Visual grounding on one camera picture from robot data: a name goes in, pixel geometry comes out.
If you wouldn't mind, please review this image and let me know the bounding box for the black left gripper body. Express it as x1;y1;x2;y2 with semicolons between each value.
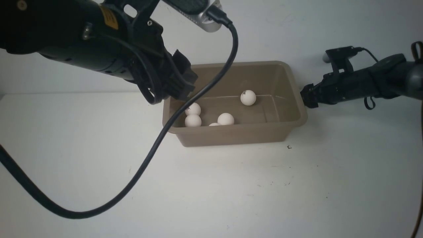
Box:
99;10;199;104

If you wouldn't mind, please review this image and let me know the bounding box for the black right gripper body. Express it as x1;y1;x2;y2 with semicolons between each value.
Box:
300;69;380;108

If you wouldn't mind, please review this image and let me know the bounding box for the white ball with black mark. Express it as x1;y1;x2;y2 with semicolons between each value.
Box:
185;102;201;116

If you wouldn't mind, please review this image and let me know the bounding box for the white ball with red logo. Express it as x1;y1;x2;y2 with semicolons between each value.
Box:
184;114;202;128

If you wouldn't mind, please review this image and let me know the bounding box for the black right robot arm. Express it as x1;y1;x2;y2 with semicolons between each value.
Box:
300;41;423;110

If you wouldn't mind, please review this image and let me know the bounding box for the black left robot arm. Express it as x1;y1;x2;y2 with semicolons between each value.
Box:
0;0;198;104

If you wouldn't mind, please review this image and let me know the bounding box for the tan plastic storage bin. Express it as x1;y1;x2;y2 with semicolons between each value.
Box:
168;61;308;147

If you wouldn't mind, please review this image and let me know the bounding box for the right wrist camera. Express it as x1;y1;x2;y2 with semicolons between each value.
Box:
322;46;364;74

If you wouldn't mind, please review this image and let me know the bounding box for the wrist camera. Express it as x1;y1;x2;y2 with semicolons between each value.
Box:
102;0;222;33
322;46;364;74

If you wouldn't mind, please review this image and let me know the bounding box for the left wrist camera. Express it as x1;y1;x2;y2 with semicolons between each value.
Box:
102;0;222;33

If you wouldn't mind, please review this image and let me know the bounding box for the black left camera cable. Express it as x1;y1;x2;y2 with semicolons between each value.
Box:
0;7;239;219

